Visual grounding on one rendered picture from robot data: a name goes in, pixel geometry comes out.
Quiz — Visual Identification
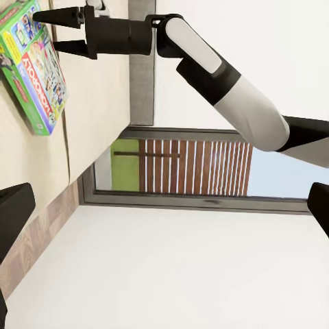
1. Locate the board game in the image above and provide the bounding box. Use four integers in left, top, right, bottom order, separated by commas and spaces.
0, 0, 70, 136

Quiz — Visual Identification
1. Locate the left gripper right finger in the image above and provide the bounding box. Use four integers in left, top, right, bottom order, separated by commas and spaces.
307, 182, 329, 237

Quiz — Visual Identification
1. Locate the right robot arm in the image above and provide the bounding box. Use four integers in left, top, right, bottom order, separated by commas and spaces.
32, 0, 329, 169

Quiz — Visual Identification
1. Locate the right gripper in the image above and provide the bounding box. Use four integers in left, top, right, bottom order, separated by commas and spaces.
32, 5, 132, 60

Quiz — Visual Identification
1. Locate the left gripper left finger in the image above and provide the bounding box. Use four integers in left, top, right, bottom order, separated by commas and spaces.
0, 182, 36, 265

